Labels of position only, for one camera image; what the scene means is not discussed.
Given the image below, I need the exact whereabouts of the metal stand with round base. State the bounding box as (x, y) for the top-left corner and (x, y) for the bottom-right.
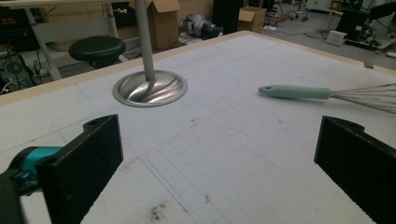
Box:
(112, 0), (189, 108)

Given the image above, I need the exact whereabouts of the small open cardboard box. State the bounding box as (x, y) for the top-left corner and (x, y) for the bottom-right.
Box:
(237, 5), (268, 35)

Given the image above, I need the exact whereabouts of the black round stool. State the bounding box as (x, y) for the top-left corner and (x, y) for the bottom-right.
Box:
(68, 35), (127, 70)

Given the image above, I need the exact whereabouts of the white table with metal legs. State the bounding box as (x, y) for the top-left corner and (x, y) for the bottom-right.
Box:
(0, 0), (138, 81)

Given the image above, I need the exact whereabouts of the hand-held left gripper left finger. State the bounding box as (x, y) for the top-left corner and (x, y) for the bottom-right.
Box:
(0, 113), (124, 224)

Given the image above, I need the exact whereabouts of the grey and black bag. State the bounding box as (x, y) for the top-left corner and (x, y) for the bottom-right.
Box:
(180, 13), (224, 41)

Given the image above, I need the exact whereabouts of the whisk with mint green handle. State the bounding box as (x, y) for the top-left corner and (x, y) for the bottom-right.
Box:
(258, 83), (396, 116)

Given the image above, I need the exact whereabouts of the white box on floor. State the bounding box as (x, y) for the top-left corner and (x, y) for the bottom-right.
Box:
(325, 29), (348, 47)

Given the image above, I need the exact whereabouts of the tall open cardboard box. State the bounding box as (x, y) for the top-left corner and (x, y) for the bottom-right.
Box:
(128, 0), (181, 50)

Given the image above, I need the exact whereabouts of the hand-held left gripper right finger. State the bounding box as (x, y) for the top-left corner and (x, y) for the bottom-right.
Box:
(313, 115), (396, 224)

